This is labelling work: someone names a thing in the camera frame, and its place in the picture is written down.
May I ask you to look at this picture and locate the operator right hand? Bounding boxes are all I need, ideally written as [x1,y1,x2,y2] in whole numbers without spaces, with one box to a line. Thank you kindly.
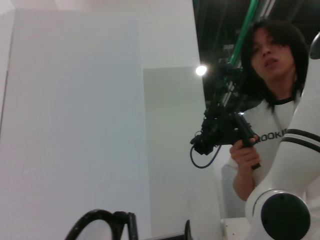
[229,136,261,173]

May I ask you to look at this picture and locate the black handheld teleoperation controller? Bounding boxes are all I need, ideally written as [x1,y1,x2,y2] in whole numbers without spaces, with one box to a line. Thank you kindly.
[189,62,262,171]

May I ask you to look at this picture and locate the black glasses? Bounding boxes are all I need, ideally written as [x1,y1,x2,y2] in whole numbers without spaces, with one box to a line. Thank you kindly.
[63,209,140,240]

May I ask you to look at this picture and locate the operator right forearm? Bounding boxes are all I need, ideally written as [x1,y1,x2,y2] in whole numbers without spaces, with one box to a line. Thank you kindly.
[231,164,258,202]

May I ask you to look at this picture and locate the round ceiling lamp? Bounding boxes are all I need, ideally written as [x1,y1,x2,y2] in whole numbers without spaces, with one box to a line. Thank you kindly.
[194,64,208,77]

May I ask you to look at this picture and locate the operator in white shirt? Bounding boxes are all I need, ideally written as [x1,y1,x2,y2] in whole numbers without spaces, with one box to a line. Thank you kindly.
[229,20,310,202]

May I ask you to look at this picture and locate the green ceiling pipe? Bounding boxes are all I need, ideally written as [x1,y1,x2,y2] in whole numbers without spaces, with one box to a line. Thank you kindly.
[229,0,260,65]

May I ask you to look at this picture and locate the blue controller cable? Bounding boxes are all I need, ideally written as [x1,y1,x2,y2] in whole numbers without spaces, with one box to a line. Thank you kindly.
[189,144,223,169]

